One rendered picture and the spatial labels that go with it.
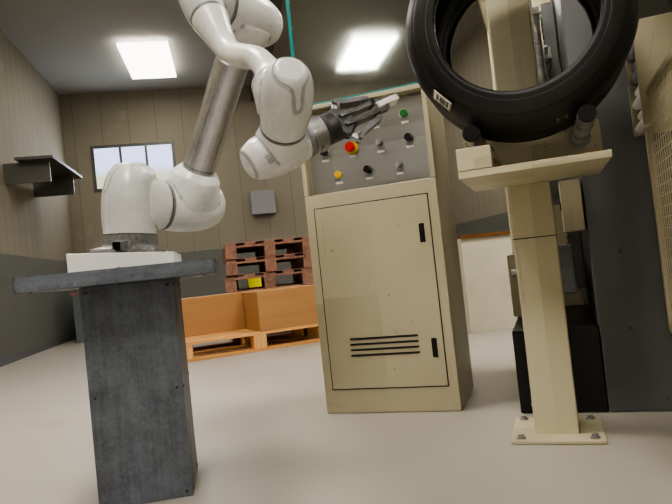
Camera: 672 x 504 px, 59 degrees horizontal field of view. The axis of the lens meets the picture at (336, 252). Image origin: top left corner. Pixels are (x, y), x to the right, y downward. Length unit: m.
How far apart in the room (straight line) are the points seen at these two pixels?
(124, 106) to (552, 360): 8.65
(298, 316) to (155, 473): 3.24
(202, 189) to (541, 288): 1.09
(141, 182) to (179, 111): 7.99
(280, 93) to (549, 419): 1.31
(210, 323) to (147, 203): 3.42
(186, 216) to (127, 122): 7.97
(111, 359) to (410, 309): 1.13
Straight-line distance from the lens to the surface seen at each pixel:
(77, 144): 9.89
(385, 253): 2.34
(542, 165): 1.58
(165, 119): 9.78
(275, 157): 1.31
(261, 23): 1.80
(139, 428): 1.79
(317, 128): 1.38
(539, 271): 1.93
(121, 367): 1.76
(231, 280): 6.01
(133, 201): 1.80
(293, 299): 4.88
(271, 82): 1.20
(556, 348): 1.96
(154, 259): 1.72
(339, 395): 2.47
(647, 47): 1.96
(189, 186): 1.88
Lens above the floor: 0.59
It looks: 2 degrees up
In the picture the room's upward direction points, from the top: 6 degrees counter-clockwise
